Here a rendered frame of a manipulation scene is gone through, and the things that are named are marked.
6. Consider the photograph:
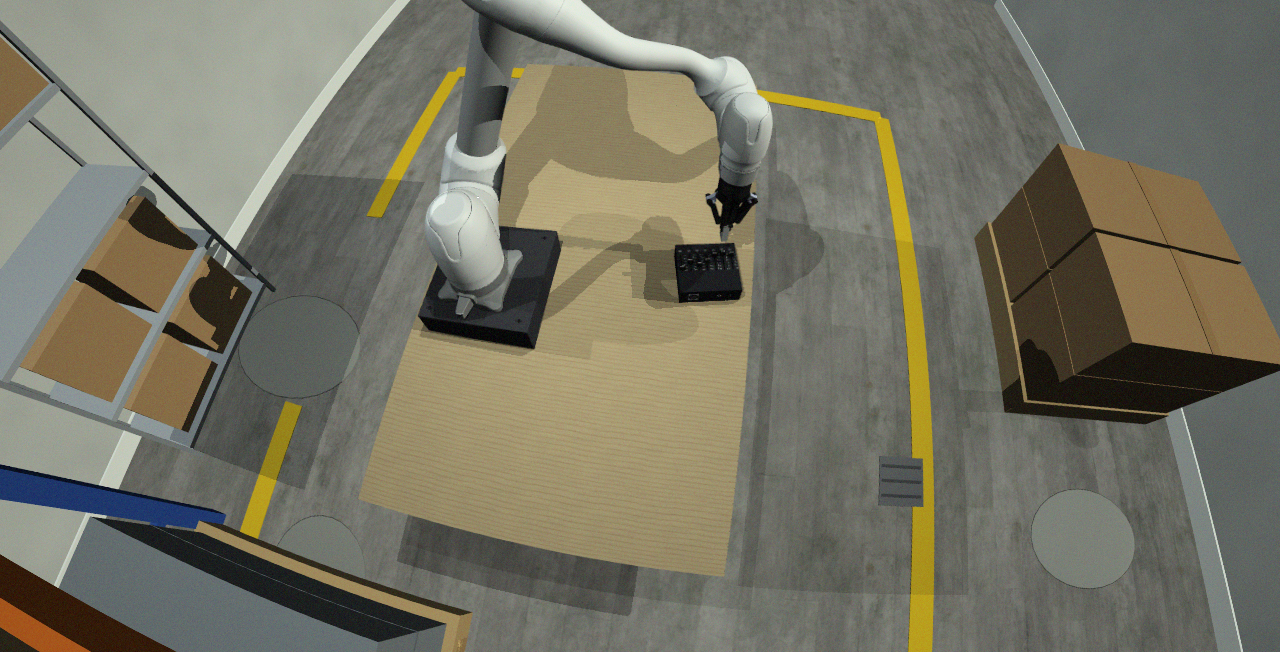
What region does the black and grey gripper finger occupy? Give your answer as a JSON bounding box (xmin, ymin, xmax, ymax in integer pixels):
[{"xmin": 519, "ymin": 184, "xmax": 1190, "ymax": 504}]
[
  {"xmin": 705, "ymin": 191, "xmax": 731, "ymax": 242},
  {"xmin": 724, "ymin": 193, "xmax": 758, "ymax": 241}
]

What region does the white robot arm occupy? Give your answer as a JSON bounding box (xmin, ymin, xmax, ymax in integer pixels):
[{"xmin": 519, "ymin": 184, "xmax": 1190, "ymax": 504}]
[{"xmin": 424, "ymin": 0, "xmax": 772, "ymax": 319}]

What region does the dark grey lighting desk panel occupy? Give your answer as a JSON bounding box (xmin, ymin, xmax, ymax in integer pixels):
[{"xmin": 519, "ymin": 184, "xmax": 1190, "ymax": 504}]
[{"xmin": 675, "ymin": 243, "xmax": 742, "ymax": 302}]

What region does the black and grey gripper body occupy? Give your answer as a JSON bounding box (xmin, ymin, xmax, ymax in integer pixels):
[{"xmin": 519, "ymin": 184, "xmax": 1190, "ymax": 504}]
[{"xmin": 716, "ymin": 177, "xmax": 751, "ymax": 206}]

